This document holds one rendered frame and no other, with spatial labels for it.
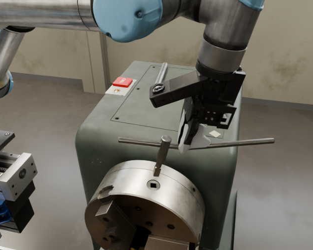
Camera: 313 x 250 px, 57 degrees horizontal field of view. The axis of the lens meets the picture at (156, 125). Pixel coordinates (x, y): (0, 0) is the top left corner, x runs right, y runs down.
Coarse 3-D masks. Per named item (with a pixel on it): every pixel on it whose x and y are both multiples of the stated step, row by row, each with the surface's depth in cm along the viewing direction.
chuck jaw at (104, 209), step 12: (108, 192) 72; (108, 204) 70; (96, 216) 69; (108, 216) 68; (120, 216) 71; (108, 228) 70; (120, 228) 69; (132, 228) 72; (108, 240) 70; (120, 240) 68; (132, 240) 71
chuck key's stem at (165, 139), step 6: (162, 138) 61; (168, 138) 61; (162, 144) 61; (168, 144) 61; (162, 150) 62; (156, 156) 64; (162, 156) 63; (156, 162) 65; (156, 168) 66; (156, 174) 67
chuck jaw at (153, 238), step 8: (152, 240) 73; (160, 240) 72; (168, 240) 72; (176, 240) 72; (152, 248) 71; (160, 248) 71; (168, 248) 70; (176, 248) 70; (184, 248) 70; (192, 248) 73
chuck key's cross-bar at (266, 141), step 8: (136, 144) 61; (144, 144) 61; (152, 144) 61; (176, 144) 62; (216, 144) 62; (224, 144) 62; (232, 144) 62; (240, 144) 62; (248, 144) 63; (256, 144) 63
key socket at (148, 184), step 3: (147, 183) 70; (150, 183) 71; (153, 183) 71; (156, 183) 71; (147, 186) 70; (150, 186) 70; (153, 186) 72; (156, 186) 70; (159, 186) 70; (153, 189) 69; (156, 189) 69
